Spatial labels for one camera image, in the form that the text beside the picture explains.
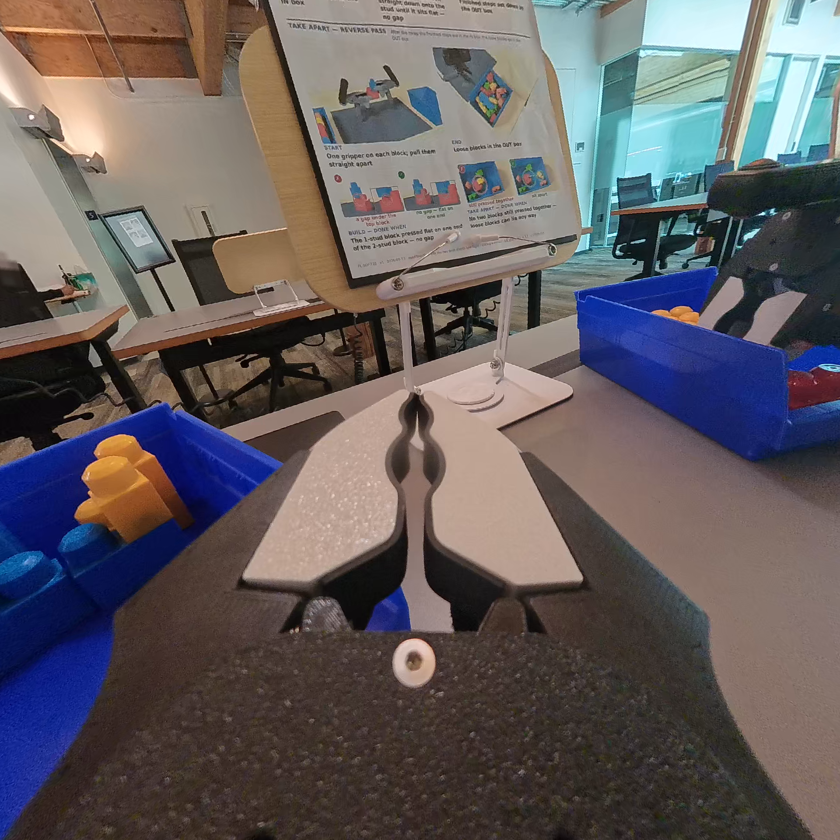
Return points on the printed instruction sheet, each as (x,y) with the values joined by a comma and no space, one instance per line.
(426,98)

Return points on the yellow two-stud mega block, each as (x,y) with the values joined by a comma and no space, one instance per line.
(124,505)

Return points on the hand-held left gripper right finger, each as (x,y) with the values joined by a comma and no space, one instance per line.
(499,512)

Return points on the blue plastic bin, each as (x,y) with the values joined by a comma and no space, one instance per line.
(216,459)
(656,367)

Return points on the yellow one-stud mega block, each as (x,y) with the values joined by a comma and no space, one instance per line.
(164,482)

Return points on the red mega block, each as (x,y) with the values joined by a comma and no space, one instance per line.
(814,387)

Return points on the framed sign on stand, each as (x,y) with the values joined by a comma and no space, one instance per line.
(134,239)

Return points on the wooden document stand white base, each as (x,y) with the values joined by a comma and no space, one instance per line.
(302,197)
(253,259)

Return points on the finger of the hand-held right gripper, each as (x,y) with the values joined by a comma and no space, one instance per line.
(778,318)
(720,295)

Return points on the wooden top office desk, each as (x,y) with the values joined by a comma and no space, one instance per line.
(216,321)
(59,328)

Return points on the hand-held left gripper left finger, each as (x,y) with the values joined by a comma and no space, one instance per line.
(328,512)

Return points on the black office chair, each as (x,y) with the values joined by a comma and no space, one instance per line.
(197,275)

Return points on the blue two-stud mega block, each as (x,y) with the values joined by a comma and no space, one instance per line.
(39,617)

